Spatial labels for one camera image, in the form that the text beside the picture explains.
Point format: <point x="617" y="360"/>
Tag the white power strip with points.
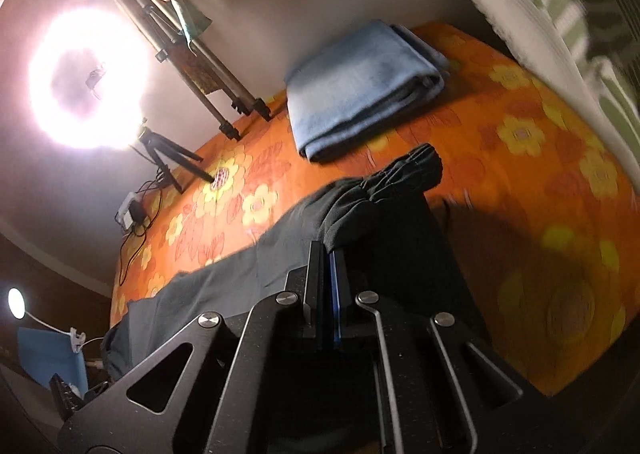
<point x="123" y="216"/>

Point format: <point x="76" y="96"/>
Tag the bright ring light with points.
<point x="87" y="77"/>

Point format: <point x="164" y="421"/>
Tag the blue plastic chair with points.
<point x="43" y="353"/>

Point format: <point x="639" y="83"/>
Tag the folded blue jeans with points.
<point x="355" y="86"/>

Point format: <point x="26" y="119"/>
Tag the small black tripod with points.
<point x="158" y="146"/>

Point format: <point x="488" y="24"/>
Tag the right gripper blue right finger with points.
<point x="341" y="299"/>

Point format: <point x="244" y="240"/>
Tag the orange floral bed cover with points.
<point x="544" y="222"/>

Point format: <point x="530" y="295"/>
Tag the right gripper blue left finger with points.
<point x="313" y="290"/>

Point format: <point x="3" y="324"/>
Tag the black power adapter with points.
<point x="137" y="212"/>

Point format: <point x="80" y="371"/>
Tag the green white patterned blanket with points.
<point x="587" y="50"/>

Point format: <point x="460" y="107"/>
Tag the dark green pants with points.
<point x="383" y="224"/>

